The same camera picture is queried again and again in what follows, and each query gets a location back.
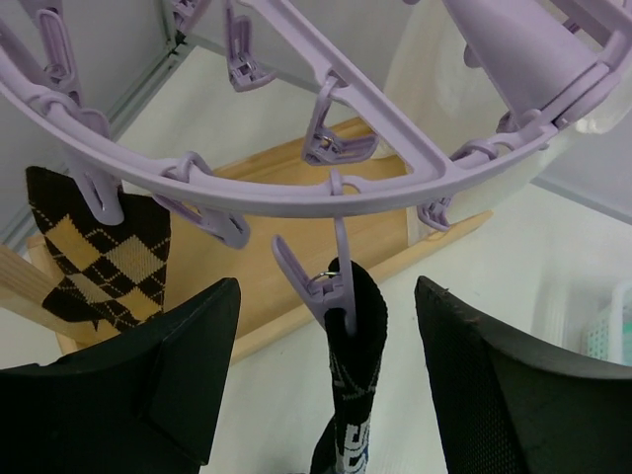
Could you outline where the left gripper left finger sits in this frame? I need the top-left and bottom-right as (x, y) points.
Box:
(1, 277), (241, 473)

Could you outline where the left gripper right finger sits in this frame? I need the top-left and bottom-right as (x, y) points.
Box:
(414, 276), (631, 473)

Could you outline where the black tan argyle sock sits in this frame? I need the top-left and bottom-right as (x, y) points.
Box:
(26, 166), (171, 333)

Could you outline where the black blue sock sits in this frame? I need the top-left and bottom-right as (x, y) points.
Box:
(309, 263), (388, 474)

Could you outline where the purple round clip hanger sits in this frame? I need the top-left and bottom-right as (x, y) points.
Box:
(0, 0), (632, 337)

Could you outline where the white plastic basket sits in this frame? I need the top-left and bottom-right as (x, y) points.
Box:
(530, 278), (631, 366)

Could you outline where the wooden clothes rack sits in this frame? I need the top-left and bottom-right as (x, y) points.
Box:
(0, 116), (495, 366)

